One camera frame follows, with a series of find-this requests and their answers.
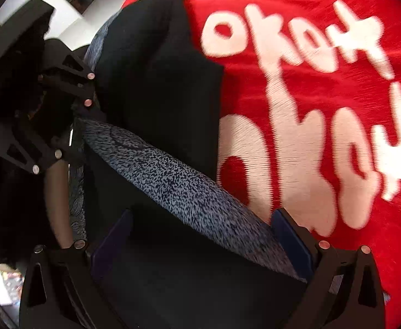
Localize colourful clutter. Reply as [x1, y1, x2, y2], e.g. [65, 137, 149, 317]
[0, 264, 26, 308]

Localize red printed blanket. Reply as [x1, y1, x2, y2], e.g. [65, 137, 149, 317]
[121, 0, 401, 329]

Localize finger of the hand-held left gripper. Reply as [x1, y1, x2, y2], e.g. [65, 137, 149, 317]
[37, 39, 98, 111]
[0, 111, 65, 176]

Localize black pants with speckled lining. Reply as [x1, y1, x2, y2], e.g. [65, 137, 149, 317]
[68, 0, 316, 329]

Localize person's left forearm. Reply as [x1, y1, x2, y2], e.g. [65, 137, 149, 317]
[44, 164, 76, 249]

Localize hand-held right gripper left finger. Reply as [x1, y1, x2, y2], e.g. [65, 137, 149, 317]
[18, 208, 134, 329]

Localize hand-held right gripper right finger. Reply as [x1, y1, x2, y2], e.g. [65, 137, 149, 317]
[271, 208, 387, 329]

